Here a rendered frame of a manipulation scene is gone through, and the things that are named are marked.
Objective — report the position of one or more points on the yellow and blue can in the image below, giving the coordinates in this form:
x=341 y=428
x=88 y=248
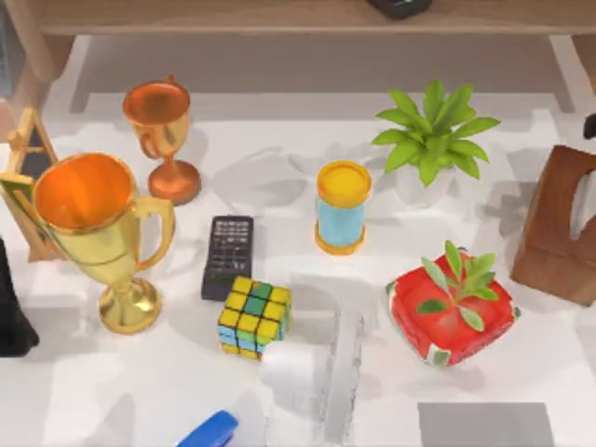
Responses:
x=342 y=214

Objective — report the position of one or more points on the black calculator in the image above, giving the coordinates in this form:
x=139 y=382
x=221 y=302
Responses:
x=229 y=256

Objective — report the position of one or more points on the colourful puzzle cube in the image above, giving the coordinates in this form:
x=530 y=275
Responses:
x=253 y=319

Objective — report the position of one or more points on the white cup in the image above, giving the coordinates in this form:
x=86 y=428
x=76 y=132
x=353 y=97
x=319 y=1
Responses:
x=288 y=372

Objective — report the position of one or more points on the green plant in white pot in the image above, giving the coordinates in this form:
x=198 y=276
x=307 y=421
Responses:
x=430 y=135

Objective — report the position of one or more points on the copper trophy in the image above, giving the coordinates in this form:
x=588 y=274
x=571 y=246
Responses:
x=158 y=116

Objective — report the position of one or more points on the red square plant pot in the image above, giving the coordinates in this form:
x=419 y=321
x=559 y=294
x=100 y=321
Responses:
x=447 y=321

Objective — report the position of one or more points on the wooden shelf unit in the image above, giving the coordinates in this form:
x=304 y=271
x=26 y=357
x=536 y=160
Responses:
x=298 y=18

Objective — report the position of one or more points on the gold trophy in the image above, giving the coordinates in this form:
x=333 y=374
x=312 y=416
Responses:
x=93 y=223

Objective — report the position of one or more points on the blue stapler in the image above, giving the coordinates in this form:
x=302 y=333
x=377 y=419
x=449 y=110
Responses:
x=212 y=430

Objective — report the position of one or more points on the black device on shelf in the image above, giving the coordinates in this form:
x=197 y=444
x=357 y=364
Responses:
x=399 y=6

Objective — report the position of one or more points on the brown tissue box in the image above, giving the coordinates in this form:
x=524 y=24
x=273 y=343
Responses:
x=545 y=233

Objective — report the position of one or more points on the small framed blackboard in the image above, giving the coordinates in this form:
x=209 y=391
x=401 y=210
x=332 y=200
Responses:
x=21 y=153

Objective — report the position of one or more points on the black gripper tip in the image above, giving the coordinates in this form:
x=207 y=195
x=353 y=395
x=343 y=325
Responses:
x=11 y=316

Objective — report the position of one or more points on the small black object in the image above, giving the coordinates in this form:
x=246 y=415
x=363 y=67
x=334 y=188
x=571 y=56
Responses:
x=590 y=125

